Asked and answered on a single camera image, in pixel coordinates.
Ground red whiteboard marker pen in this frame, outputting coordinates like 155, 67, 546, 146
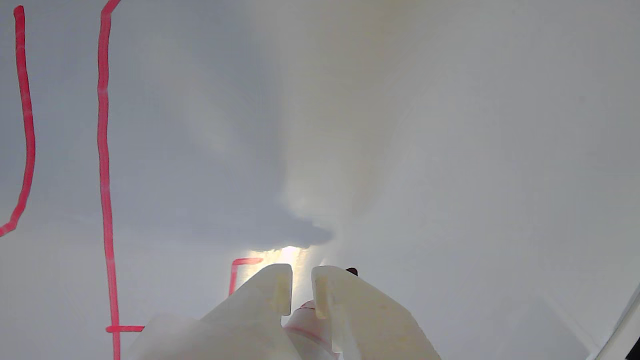
284, 267, 359, 360

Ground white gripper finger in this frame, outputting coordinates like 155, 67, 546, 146
311, 265, 443, 360
165, 263, 306, 360

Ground large white whiteboard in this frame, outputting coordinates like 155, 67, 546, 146
0, 0, 640, 360

